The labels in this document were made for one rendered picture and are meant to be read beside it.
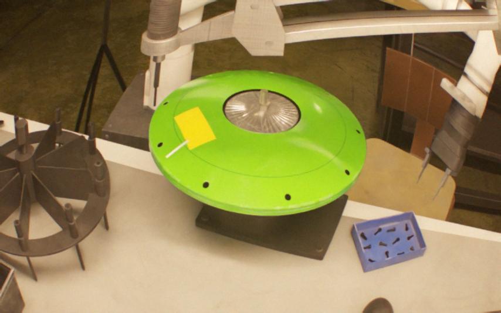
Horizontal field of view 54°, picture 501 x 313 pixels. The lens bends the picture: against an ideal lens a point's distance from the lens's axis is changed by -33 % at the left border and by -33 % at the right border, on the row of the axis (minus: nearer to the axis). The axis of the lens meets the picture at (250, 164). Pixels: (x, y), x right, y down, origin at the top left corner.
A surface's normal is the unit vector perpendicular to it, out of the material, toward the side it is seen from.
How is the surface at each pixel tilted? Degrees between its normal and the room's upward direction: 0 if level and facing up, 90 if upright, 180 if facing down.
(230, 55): 0
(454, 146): 59
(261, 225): 90
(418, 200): 0
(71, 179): 87
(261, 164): 17
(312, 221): 0
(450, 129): 71
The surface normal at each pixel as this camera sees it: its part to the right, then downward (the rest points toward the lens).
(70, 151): 0.64, 0.48
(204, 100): -0.10, -0.80
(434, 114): -0.56, 0.49
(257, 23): -0.02, 0.63
